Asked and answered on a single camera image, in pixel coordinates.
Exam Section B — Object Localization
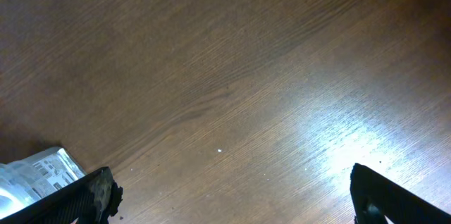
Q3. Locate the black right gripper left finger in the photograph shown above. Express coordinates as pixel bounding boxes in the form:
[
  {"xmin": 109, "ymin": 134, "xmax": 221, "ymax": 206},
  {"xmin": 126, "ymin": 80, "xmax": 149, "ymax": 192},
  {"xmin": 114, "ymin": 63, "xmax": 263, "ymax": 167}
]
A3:
[{"xmin": 1, "ymin": 167, "xmax": 123, "ymax": 224}]

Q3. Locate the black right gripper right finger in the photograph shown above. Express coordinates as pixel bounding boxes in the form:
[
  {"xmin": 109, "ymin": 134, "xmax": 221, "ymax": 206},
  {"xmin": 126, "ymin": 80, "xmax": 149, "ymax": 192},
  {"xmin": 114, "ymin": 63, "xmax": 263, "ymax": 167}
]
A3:
[{"xmin": 350, "ymin": 163, "xmax": 450, "ymax": 224}]

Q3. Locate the clear plastic container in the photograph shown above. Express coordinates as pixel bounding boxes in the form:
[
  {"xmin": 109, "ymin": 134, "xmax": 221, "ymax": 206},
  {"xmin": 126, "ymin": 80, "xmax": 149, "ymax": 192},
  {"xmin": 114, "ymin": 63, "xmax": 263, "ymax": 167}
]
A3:
[{"xmin": 1, "ymin": 147, "xmax": 86, "ymax": 218}]

